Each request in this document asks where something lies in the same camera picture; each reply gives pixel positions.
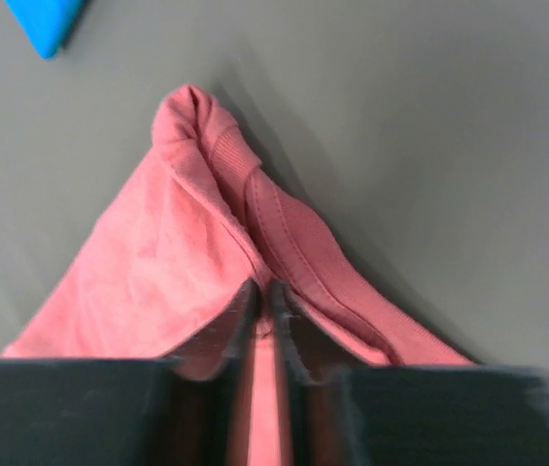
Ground salmon pink t shirt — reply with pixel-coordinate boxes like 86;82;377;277
0;83;479;466

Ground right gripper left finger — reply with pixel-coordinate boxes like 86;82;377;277
0;281;259;465

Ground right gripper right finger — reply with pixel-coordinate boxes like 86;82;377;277
268;282;549;465

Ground folded blue t shirt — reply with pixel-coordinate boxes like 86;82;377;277
5;0;88;60

